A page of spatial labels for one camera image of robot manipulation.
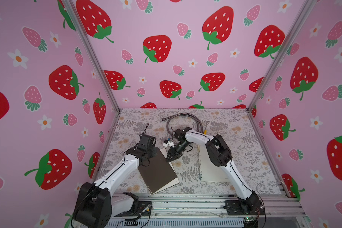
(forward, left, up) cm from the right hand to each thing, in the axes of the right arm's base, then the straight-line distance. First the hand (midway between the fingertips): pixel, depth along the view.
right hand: (172, 162), depth 90 cm
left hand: (+3, +12, +8) cm, 15 cm away
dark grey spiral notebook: (-9, +7, +1) cm, 12 cm away
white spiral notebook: (-5, -24, +2) cm, 24 cm away
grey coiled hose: (+39, +6, +1) cm, 40 cm away
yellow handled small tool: (+27, -23, -1) cm, 35 cm away
